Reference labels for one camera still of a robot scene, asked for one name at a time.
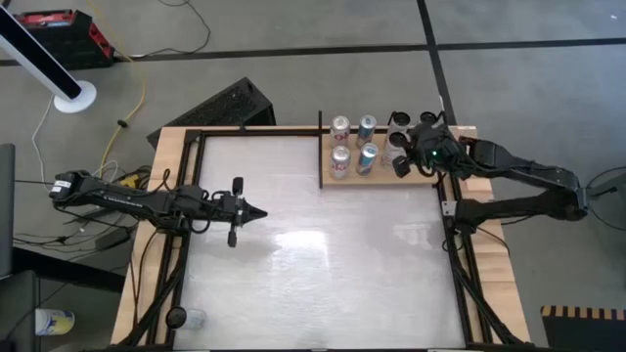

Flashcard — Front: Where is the black perforated box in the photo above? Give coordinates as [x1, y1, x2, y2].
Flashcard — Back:
[146, 76, 277, 149]

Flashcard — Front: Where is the black cable loop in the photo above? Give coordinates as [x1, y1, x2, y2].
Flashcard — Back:
[584, 165, 626, 236]

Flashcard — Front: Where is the yellow cable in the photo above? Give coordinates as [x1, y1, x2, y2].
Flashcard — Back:
[99, 48, 148, 180]

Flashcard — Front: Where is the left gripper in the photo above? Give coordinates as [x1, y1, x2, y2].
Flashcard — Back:
[200, 175, 269, 249]

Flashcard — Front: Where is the blue silver Red Bull can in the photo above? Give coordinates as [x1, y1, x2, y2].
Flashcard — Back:
[355, 114, 378, 150]
[355, 142, 379, 177]

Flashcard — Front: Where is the black power adapter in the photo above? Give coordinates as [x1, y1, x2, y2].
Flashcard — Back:
[94, 226, 132, 252]

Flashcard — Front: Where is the wooden shelf board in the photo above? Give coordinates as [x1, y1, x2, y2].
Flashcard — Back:
[321, 132, 440, 190]

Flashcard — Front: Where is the white cable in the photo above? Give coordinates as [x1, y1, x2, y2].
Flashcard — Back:
[30, 95, 56, 195]

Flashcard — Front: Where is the tall white black floor stand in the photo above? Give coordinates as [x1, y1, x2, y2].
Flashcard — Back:
[0, 4, 98, 114]

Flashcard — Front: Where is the grey panel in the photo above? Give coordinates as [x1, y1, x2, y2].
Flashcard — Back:
[0, 143, 17, 279]

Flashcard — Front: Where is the black metal shelf frame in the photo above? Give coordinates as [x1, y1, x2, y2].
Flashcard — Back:
[317, 110, 454, 191]

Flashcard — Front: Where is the black floor cable tangle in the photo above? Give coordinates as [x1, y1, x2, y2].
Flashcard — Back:
[12, 214, 141, 255]

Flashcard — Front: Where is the white yellow blue canister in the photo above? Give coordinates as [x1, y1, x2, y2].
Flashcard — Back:
[34, 308, 76, 337]

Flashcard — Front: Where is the black aluminium table frame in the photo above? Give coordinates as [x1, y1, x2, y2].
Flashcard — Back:
[116, 125, 532, 352]

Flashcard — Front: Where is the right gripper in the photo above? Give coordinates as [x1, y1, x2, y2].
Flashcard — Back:
[392, 121, 464, 180]

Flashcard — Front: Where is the red black toolbox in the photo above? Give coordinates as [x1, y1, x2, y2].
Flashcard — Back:
[13, 9, 117, 70]

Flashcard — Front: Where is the black box orange striped edge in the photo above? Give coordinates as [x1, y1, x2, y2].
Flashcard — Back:
[539, 304, 626, 352]

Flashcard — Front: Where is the thin black floor cable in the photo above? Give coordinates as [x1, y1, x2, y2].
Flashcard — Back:
[127, 0, 212, 61]

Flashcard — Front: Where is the white glossy table sheet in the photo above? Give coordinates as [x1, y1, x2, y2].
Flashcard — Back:
[171, 134, 467, 351]

